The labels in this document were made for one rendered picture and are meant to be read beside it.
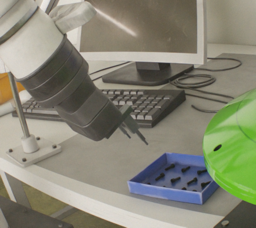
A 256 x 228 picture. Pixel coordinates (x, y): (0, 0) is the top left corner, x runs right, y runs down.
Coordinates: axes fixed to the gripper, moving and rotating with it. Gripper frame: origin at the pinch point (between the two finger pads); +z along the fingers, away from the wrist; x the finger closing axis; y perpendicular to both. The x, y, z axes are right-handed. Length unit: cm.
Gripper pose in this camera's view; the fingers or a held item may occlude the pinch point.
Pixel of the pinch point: (138, 140)
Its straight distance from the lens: 56.7
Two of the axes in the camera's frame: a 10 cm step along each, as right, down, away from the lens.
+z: 5.5, 6.8, 4.8
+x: 5.5, 1.4, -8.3
